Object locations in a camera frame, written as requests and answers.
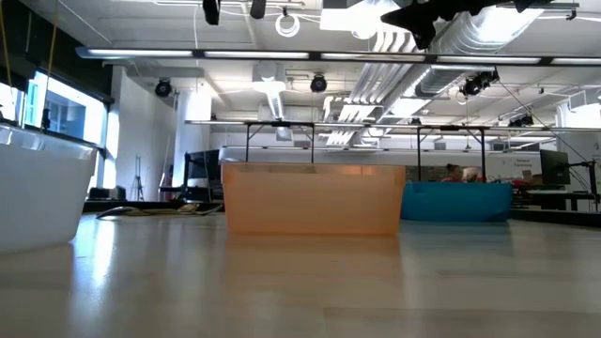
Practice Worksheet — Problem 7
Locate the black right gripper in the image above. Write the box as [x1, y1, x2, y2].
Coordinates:
[380, 0, 475, 51]

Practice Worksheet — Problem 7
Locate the long LED light bar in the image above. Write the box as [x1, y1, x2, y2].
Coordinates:
[74, 45, 601, 67]

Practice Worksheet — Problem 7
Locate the white ceiling light panel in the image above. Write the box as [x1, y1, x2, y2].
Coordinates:
[319, 0, 426, 35]

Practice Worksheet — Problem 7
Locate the black computer monitor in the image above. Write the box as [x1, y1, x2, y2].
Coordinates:
[538, 148, 572, 187]
[182, 148, 222, 190]

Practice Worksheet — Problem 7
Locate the thin tripod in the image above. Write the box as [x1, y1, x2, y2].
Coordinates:
[130, 154, 146, 202]

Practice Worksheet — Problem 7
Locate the large window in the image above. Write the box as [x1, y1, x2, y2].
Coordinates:
[0, 69, 110, 189]

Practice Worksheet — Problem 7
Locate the blue plastic bin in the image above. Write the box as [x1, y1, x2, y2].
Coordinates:
[399, 180, 514, 223]

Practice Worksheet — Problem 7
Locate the orange plastic bin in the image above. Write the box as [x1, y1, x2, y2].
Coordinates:
[221, 161, 408, 237]

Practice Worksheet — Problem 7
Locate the black equipment case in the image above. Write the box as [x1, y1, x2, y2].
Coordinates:
[87, 185, 128, 202]

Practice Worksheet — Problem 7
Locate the clear plastic bin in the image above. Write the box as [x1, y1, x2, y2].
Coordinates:
[0, 122, 99, 257]

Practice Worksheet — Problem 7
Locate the white cable coil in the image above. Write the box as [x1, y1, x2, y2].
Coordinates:
[274, 12, 301, 39]

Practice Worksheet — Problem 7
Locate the silver air duct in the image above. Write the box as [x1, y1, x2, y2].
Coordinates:
[412, 8, 548, 100]

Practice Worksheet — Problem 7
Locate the black ceiling camera cluster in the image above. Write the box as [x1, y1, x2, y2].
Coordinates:
[507, 114, 535, 129]
[458, 69, 501, 99]

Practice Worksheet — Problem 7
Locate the black metal stand frame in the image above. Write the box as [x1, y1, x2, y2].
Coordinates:
[243, 120, 316, 165]
[415, 124, 488, 183]

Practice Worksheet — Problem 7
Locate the yellow hanging cable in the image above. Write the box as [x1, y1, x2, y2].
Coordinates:
[0, 0, 14, 90]
[44, 8, 60, 84]

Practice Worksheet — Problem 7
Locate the black aluminium table frame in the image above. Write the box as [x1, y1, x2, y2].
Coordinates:
[83, 199, 601, 230]

